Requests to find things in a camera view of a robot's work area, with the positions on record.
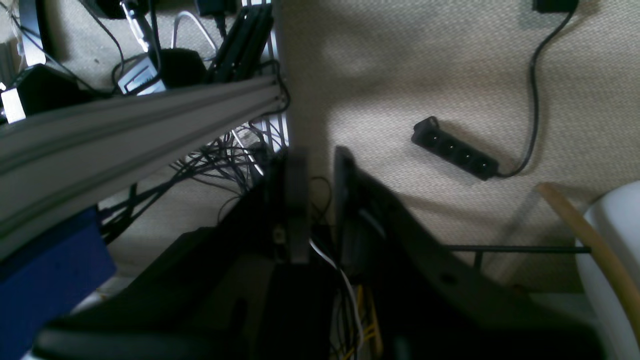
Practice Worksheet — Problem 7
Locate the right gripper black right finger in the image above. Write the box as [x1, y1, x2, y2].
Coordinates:
[333, 146, 605, 360]

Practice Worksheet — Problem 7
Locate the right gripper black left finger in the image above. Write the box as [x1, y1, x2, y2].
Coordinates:
[32, 149, 313, 360]

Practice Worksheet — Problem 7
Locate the blue box under table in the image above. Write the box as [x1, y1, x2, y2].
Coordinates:
[0, 208, 116, 360]

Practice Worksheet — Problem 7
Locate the black power strip on floor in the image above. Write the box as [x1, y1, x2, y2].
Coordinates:
[411, 116, 499, 181]

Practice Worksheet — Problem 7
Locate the white chair seat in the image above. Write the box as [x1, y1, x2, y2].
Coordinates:
[576, 181, 640, 360]

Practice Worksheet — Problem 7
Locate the black Eleiko power adapter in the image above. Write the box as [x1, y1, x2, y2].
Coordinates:
[117, 48, 207, 96]

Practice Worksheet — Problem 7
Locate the grey aluminium frame rail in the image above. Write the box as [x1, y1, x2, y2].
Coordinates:
[0, 75, 281, 259]

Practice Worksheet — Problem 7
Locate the black power strip cable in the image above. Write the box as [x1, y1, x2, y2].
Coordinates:
[497, 7, 578, 179]

